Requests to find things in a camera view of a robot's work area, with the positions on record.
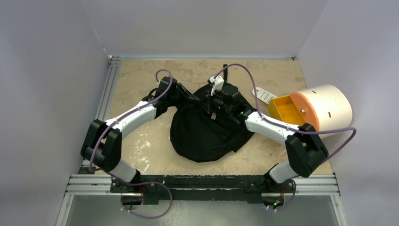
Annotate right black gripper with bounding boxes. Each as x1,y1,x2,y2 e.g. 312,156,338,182
199,88,233,115

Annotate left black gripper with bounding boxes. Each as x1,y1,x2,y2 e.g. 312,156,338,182
167,84,198,112

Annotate black student backpack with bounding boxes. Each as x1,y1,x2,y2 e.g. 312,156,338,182
170,69,253,163

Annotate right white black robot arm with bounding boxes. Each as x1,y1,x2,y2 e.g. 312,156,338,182
205,91,328,192

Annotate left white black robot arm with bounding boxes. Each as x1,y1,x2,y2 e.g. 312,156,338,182
80,77,199,193

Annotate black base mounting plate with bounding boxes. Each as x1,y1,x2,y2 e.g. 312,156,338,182
110,175,295,205

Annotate white cylinder orange drawer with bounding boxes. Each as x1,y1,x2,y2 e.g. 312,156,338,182
268,85,353,131

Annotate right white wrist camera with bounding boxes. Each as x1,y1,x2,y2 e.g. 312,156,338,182
208,75,224,96

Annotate aluminium frame rails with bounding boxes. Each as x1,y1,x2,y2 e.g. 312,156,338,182
56,55,348,226

